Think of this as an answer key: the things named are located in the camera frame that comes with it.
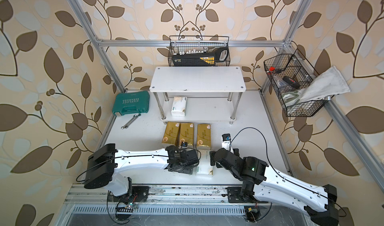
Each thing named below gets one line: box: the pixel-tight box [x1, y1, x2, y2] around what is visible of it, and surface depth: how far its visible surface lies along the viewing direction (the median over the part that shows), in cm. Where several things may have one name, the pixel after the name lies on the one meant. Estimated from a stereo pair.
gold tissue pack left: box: [161, 121, 181, 146], surface depth 91 cm
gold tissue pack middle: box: [179, 122, 195, 148], surface depth 92 cm
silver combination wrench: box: [121, 114, 142, 130], surface depth 104 cm
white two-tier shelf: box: [149, 66, 247, 125], surface depth 85 cm
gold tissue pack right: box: [196, 123, 212, 150], surface depth 90 cm
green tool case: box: [112, 90, 150, 116], surface depth 110 cm
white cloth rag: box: [281, 65, 351, 107], surface depth 62 cm
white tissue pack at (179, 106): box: [171, 96, 188, 116], surface depth 100 cm
